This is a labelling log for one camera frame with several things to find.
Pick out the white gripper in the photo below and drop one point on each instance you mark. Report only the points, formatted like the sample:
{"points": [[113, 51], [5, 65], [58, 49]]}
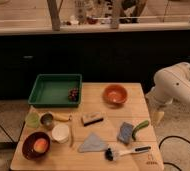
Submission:
{"points": [[156, 99]]}

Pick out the wooden board eraser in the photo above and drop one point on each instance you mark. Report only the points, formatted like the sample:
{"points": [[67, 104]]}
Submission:
{"points": [[91, 118]]}

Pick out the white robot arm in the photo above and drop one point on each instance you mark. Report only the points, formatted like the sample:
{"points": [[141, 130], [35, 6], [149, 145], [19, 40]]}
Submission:
{"points": [[169, 83]]}

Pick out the green cucumber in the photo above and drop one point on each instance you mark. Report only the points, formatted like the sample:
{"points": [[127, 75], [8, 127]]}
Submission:
{"points": [[140, 126]]}

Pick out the orange bowl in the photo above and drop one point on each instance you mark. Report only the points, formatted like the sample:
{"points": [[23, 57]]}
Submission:
{"points": [[115, 94]]}

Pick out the black white dish brush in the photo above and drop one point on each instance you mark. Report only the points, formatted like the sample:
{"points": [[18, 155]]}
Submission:
{"points": [[112, 154]]}

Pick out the blue folded cloth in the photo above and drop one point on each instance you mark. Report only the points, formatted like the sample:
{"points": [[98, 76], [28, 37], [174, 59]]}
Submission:
{"points": [[93, 143]]}

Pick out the wooden stick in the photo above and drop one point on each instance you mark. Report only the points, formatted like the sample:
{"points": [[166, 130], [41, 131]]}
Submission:
{"points": [[71, 135]]}

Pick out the dark grape bunch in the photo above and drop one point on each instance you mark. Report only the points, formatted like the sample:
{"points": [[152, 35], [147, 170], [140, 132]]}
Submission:
{"points": [[73, 94]]}

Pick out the white cup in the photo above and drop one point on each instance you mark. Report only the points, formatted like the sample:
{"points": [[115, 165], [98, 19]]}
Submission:
{"points": [[60, 133]]}

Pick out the metal cup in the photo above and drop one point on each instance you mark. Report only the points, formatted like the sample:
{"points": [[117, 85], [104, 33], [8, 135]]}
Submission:
{"points": [[47, 121]]}

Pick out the green plastic tray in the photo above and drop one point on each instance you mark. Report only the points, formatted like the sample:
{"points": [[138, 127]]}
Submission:
{"points": [[51, 90]]}

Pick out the peach fruit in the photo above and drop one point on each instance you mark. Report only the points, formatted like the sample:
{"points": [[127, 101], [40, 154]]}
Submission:
{"points": [[40, 145]]}

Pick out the light green cup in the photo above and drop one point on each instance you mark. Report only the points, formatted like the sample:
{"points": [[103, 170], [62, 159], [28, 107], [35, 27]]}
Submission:
{"points": [[32, 120]]}

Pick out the dark red bowl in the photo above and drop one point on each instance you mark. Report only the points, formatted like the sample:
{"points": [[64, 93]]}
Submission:
{"points": [[27, 148]]}

